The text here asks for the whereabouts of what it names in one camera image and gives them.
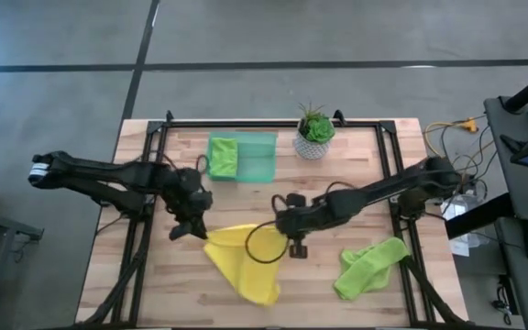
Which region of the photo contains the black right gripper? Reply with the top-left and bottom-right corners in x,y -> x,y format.
272,192 -> 338,260

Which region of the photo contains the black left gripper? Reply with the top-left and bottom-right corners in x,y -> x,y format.
160,166 -> 215,242

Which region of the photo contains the yellow microfiber towel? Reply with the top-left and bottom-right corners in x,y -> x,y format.
203,223 -> 292,307

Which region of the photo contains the lime green towel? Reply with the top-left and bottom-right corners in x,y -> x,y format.
333,236 -> 412,302

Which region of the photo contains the green microfiber towel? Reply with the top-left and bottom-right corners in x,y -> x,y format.
208,137 -> 239,180

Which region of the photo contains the translucent green plastic bin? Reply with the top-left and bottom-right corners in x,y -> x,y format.
205,131 -> 279,184

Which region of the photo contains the potted plant white geometric pot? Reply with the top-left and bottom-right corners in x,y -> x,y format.
292,101 -> 337,161

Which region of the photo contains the white power supply box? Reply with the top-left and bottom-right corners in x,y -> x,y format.
439,194 -> 479,258

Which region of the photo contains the grey office desk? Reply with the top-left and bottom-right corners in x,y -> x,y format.
445,93 -> 528,330

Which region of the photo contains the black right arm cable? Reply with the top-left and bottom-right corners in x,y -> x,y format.
244,181 -> 357,266

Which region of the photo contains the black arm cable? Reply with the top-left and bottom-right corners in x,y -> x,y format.
244,181 -> 357,266
160,153 -> 211,184

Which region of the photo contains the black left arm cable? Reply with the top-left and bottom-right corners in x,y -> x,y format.
160,153 -> 211,184

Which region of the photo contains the black aluminium table frame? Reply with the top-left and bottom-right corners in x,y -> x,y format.
75,108 -> 472,329

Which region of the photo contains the yellow power cable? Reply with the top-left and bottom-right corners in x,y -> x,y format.
423,116 -> 497,193

